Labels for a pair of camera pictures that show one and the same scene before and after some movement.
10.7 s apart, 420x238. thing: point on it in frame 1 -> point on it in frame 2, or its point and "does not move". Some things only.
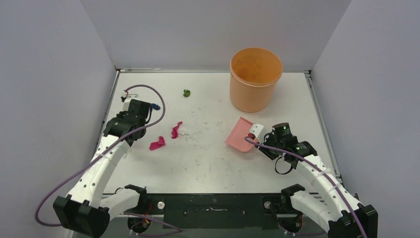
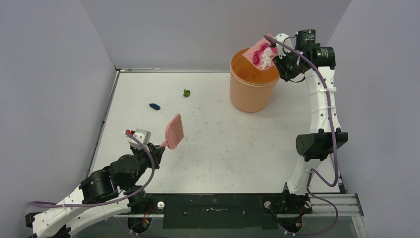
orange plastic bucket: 254,73 does not move
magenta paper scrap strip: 175,131 -> 256,54
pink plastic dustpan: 236,139 -> 262,54
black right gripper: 266,150 -> 284,64
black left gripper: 121,115 -> 156,152
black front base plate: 218,211 does not move
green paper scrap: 186,92 does not move
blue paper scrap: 155,106 does not move
